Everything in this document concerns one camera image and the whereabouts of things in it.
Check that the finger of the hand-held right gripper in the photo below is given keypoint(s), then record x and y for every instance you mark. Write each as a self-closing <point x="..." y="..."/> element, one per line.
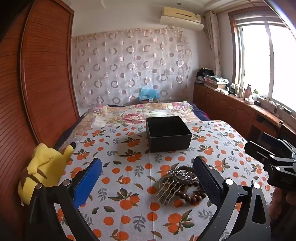
<point x="259" y="150"/>
<point x="274" y="140"/>

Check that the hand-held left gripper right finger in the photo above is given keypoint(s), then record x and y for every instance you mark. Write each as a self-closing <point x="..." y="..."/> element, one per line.
<point x="208" y="183"/>

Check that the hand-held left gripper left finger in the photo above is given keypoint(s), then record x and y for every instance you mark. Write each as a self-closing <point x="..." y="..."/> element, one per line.
<point x="89" y="183"/>

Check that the dark ornate metal bangle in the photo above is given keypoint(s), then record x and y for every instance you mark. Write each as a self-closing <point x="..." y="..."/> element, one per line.
<point x="185" y="175"/>

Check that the metal hair comb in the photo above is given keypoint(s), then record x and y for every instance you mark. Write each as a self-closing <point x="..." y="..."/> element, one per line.
<point x="167" y="188"/>

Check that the black square box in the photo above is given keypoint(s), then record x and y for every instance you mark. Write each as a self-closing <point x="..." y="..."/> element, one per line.
<point x="167" y="136"/>

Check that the person's right hand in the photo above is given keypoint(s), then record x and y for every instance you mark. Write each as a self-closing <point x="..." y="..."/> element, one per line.
<point x="290" y="201"/>

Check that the orange fruit print cloth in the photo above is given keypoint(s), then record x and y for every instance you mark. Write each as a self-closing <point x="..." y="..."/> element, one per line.
<point x="129" y="176"/>

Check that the white tissue box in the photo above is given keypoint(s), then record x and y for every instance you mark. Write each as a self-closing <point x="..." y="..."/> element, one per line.
<point x="249" y="101"/>

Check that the yellow plush toy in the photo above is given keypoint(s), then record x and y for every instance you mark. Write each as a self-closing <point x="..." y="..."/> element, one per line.
<point x="44" y="166"/>

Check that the pink bottle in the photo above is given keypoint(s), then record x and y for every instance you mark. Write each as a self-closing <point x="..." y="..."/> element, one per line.
<point x="248" y="91"/>

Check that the wooden side cabinet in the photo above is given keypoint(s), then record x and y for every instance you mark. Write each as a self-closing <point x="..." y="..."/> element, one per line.
<point x="222" y="106"/>

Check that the row of small bottles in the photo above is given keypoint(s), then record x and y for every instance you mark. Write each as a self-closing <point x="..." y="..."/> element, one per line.
<point x="238" y="90"/>

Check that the dark blue bed sheet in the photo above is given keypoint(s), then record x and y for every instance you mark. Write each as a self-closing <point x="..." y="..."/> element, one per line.
<point x="200" y="112"/>

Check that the floral quilt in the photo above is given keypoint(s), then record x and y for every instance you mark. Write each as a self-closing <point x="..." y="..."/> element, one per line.
<point x="129" y="114"/>

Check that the small cardboard box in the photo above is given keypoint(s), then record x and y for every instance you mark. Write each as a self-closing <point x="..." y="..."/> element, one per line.
<point x="150" y="101"/>

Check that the blue plastic bag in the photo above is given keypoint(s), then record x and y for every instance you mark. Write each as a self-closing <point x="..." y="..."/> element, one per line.
<point x="148" y="93"/>

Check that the white window curtain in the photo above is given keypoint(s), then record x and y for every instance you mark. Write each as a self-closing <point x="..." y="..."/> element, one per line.
<point x="214" y="44"/>

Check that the wooden wardrobe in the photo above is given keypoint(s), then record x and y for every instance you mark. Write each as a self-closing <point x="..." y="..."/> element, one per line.
<point x="41" y="76"/>

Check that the white air conditioner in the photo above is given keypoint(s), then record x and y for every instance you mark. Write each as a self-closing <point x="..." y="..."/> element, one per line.
<point x="180" y="17"/>

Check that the wooden frame window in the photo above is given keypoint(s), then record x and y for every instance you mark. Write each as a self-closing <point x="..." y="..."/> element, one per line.
<point x="259" y="53"/>

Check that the circle pattern wall cloth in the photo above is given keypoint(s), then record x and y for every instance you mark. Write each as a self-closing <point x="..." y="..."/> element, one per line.
<point x="129" y="67"/>

